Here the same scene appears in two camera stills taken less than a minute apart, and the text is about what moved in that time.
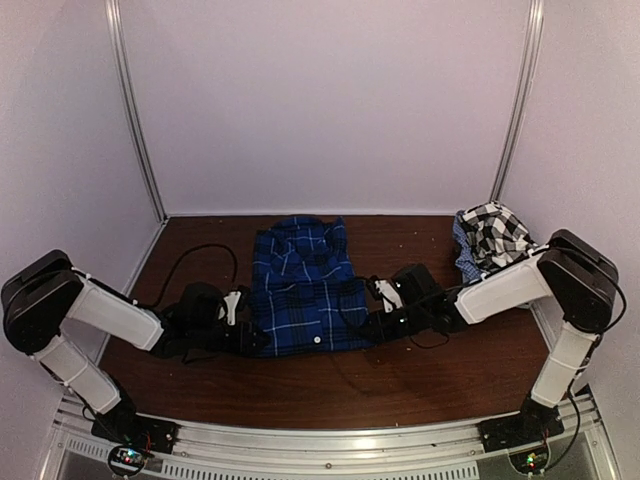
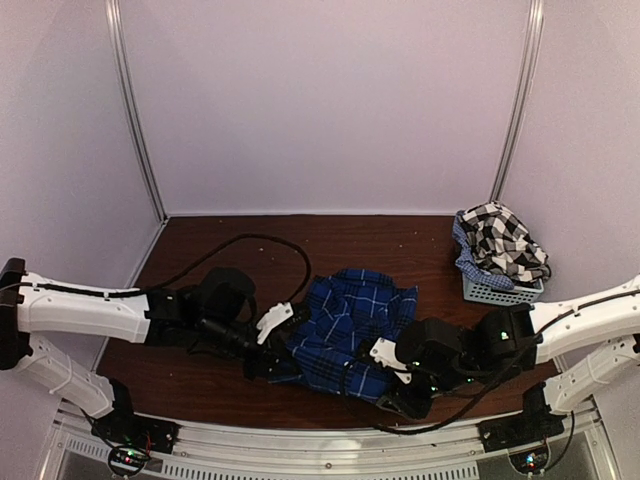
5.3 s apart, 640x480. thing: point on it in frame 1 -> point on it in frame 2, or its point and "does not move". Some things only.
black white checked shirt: (497, 237) does not move
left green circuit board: (128, 461) does not move
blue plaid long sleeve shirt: (306, 296) -> (346, 309)
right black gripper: (381, 332) -> (403, 401)
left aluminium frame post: (116, 28) does not move
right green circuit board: (531, 461) does not move
